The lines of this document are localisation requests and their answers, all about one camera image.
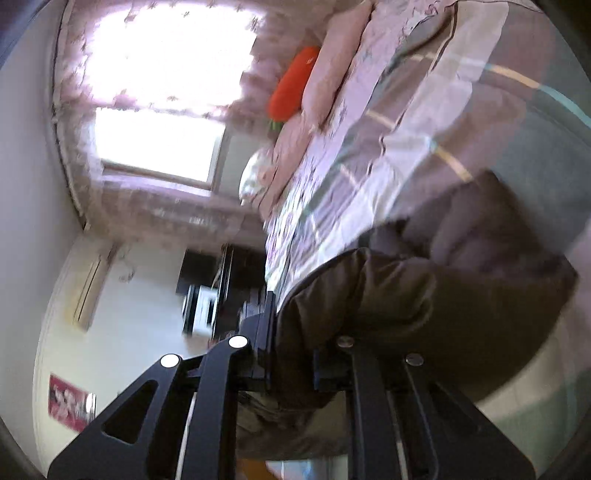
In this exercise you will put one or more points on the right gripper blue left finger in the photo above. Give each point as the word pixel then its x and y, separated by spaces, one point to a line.
pixel 178 418

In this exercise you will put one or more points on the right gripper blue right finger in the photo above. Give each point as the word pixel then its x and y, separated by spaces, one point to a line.
pixel 403 423

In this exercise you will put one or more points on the dark brown puffer jacket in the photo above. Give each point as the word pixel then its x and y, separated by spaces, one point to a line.
pixel 464 282

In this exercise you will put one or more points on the white printer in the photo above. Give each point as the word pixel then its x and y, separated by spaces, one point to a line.
pixel 199 307

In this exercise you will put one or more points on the black computer monitor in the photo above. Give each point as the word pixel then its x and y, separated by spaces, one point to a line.
pixel 197 269

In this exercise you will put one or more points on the dark wooden desk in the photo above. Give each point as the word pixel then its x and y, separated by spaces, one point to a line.
pixel 240 286

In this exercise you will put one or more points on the white air conditioner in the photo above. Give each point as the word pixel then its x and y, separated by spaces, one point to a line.
pixel 89 293

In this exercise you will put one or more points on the left pink pillow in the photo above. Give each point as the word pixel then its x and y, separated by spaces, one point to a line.
pixel 287 154

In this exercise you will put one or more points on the pink pillow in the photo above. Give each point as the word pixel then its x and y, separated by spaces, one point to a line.
pixel 287 154
pixel 338 49

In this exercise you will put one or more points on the striped patchwork duvet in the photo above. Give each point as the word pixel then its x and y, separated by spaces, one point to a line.
pixel 484 85

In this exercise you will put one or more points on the pink floral lace curtain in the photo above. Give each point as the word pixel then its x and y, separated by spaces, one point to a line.
pixel 143 94

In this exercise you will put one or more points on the orange carrot plush pillow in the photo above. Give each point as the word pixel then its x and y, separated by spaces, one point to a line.
pixel 286 99

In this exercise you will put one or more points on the right pink pillow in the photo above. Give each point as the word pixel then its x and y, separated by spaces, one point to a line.
pixel 338 49

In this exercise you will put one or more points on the pink cartoon bed sheet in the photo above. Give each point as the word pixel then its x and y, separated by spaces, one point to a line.
pixel 390 24

